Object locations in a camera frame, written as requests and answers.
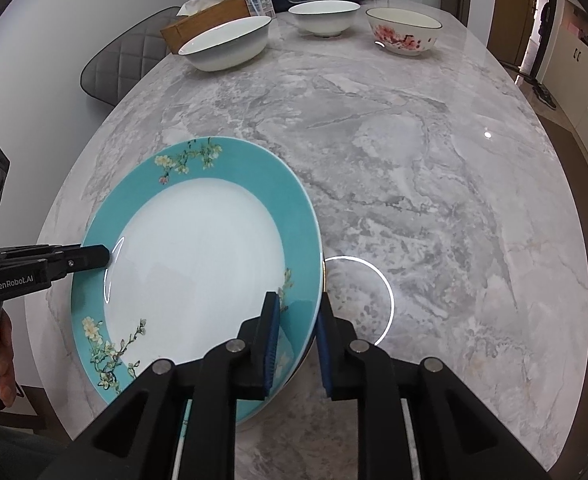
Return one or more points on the small white bowl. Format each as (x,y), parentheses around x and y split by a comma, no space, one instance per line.
(324,20)

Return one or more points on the large white bowl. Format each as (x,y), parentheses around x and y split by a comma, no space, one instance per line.
(224,52)

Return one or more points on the brown wooden door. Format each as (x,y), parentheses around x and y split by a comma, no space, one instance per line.
(511,0)

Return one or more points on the grey quilted chair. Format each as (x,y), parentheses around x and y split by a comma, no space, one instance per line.
(124,55)

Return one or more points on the small drink carton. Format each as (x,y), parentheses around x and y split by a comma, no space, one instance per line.
(258,0)

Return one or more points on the white tissue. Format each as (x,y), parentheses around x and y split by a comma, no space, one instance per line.
(199,4)

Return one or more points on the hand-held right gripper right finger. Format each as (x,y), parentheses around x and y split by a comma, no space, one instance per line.
(324,355)

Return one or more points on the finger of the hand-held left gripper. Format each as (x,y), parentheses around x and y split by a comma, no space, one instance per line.
(89,257)

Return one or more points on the white wall cabinet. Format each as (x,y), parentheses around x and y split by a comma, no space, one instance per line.
(568,75)

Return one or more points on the large teal floral plate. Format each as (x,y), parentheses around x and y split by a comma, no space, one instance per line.
(189,260)

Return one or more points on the wooden tissue box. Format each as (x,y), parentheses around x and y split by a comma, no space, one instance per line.
(199,20)

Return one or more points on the dark shoes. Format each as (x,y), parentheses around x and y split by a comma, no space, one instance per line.
(543,95)

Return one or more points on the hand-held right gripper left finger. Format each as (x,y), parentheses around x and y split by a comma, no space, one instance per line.
(272,345)

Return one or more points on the pink floral bowl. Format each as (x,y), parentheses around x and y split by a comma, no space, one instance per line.
(403,37)

